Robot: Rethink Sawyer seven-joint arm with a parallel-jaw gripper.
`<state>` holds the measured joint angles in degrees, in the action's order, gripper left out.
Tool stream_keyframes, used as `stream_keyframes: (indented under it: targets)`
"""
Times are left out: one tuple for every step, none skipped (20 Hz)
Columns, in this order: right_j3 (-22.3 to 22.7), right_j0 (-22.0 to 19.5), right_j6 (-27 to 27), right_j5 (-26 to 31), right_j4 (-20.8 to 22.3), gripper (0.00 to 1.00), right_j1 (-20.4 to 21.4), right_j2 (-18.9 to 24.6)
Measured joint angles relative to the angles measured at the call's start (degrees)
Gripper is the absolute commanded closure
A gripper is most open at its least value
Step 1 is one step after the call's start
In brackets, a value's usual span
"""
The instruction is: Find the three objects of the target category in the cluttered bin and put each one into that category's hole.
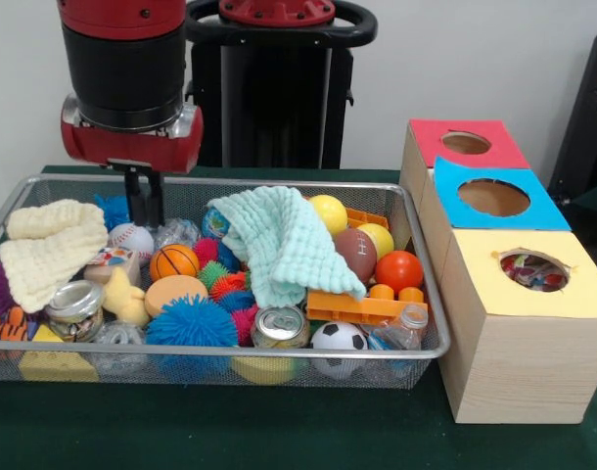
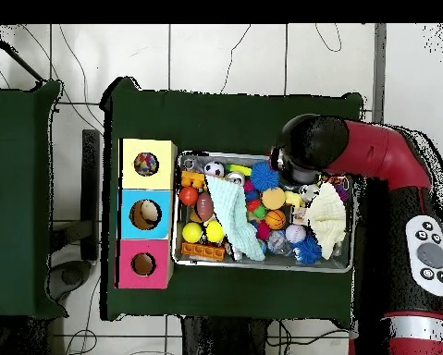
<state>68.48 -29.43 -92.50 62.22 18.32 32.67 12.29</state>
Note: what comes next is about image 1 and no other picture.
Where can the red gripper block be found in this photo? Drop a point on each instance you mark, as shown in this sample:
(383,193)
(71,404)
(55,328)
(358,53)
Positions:
(132,147)

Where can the cream knitted cloth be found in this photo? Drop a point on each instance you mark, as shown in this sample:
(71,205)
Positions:
(49,254)

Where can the mint green knitted cloth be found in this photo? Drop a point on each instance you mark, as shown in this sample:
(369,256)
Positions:
(289,245)

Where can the white cloth with colourful spots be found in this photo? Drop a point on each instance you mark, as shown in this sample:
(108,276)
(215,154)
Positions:
(533,271)

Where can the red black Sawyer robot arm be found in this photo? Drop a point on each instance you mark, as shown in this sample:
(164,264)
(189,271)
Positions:
(122,63)

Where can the metal mesh bin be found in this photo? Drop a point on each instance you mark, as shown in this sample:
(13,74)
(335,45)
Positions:
(377,362)

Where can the wooden box with three holes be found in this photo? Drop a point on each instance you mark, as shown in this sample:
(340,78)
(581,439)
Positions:
(514,372)

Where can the white baseball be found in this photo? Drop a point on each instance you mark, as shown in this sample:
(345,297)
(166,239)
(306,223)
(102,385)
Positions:
(132,240)

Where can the small orange basketball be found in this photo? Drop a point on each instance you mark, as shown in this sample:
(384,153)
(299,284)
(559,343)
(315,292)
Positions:
(173,262)

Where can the blue spiky ball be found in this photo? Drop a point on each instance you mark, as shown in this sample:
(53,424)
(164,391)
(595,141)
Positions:
(191,323)

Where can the silver drink can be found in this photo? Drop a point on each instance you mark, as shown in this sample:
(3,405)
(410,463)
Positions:
(279,325)

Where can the large yellow ball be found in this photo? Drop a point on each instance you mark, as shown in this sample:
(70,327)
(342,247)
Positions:
(333,213)

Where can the brown toy football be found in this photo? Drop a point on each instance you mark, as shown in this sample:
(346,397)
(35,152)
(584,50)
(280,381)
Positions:
(354,254)

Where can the small soccer ball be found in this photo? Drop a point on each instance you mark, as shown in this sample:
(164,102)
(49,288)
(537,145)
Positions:
(337,335)

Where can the orange toy building brick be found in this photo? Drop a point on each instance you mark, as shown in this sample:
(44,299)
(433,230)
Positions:
(357,308)

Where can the dark green tablecloth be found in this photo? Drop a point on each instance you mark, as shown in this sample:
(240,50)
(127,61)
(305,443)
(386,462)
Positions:
(230,431)

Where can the orange ball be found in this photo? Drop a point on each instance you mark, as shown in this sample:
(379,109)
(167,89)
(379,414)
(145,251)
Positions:
(399,271)

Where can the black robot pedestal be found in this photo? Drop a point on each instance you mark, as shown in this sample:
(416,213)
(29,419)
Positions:
(279,98)

